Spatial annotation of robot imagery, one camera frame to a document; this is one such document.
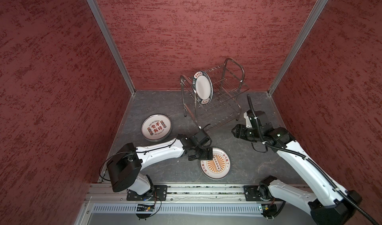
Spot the right small circuit board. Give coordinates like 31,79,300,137
261,204,278,219

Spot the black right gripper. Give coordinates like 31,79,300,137
231,123,263,141

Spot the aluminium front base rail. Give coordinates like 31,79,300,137
74,182,338,217

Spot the aluminium left corner post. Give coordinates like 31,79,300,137
86,0,136,96

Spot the small circuit board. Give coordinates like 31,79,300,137
261,204,278,219
136,204,156,213

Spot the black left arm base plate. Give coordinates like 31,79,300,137
126,185,168,202

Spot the aluminium corner post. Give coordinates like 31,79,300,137
268,0,329,97
86,0,136,96

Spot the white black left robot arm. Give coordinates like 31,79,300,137
106,131,213,197

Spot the aluminium right corner post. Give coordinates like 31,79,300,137
268,0,329,97

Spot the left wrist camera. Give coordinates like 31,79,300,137
191,129,212,148

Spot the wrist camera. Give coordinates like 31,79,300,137
191,129,212,148
243,111,252,128

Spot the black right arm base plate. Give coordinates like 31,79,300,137
243,185,272,202

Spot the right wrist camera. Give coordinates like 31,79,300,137
243,111,252,128

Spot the white plate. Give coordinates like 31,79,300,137
141,114,172,142
200,147,231,180
192,71,213,105

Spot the stainless steel dish rack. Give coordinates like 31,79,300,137
180,58,249,130

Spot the left small circuit board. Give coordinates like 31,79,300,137
136,204,156,213

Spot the black corrugated right cable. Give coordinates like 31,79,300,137
246,94,380,225

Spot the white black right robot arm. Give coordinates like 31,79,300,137
232,110,362,225

